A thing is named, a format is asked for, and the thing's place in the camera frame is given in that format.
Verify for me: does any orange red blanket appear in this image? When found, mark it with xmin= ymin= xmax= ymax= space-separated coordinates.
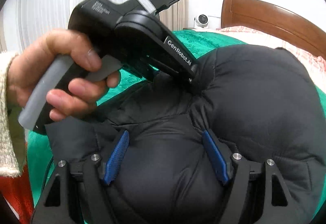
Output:
xmin=1 ymin=164 xmax=34 ymax=223

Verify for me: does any green patterned bedspread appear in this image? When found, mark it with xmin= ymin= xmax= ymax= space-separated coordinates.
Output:
xmin=26 ymin=29 xmax=326 ymax=224

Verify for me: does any person's left hand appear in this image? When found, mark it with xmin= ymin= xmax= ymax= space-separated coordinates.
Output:
xmin=6 ymin=29 xmax=121 ymax=121

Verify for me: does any black puffer jacket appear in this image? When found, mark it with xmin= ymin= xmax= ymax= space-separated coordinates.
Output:
xmin=44 ymin=44 xmax=326 ymax=224

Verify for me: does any pink plaid bed sheet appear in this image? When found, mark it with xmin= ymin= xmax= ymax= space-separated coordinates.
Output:
xmin=216 ymin=26 xmax=325 ymax=73

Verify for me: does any cream knitted sleeve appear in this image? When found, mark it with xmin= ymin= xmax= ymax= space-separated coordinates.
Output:
xmin=1 ymin=51 xmax=26 ymax=178

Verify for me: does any small white fan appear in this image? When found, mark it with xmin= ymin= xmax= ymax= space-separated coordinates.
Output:
xmin=195 ymin=14 xmax=209 ymax=28

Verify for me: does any brown wooden headboard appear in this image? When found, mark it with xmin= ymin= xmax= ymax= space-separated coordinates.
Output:
xmin=221 ymin=0 xmax=325 ymax=58

